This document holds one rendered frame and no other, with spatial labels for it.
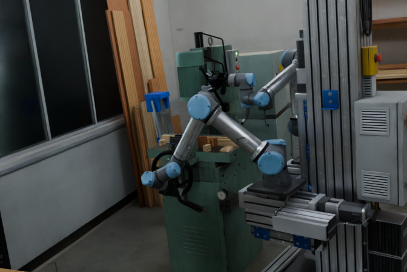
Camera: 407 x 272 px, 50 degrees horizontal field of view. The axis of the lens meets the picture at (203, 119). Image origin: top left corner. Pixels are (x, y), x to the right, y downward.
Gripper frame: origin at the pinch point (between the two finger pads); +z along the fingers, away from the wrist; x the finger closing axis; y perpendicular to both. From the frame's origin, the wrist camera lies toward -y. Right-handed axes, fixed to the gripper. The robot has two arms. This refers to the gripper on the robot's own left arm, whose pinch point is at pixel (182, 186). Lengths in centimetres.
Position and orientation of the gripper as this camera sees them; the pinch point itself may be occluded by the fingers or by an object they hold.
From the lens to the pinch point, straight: 252.6
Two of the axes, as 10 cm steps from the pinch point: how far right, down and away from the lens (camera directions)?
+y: -1.6, 9.5, -2.7
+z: 4.7, 3.1, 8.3
